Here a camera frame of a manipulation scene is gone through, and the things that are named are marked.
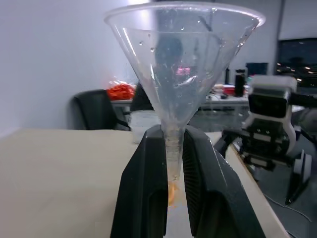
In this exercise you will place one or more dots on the dark computer monitor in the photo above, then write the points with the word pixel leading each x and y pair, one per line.
pixel 257 69

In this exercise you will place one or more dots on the grey background desk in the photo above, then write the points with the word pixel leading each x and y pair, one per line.
pixel 223 102

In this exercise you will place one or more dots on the person with dark hair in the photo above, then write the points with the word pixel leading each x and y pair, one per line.
pixel 169 49

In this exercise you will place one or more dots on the black thermos bottle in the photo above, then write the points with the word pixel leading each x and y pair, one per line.
pixel 239 83

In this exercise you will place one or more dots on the orange bundle on desk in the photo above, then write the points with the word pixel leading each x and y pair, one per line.
pixel 121 91

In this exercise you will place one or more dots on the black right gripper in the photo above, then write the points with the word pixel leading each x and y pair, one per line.
pixel 265 143

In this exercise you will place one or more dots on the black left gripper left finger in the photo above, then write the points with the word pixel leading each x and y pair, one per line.
pixel 141 188

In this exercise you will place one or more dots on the clear plastic funnel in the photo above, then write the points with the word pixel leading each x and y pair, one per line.
pixel 173 74

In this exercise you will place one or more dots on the white plastic container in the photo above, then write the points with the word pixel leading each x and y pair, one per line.
pixel 142 124

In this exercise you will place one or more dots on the black office chair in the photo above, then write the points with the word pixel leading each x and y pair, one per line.
pixel 95 111

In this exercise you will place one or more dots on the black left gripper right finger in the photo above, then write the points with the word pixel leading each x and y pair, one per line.
pixel 213 198

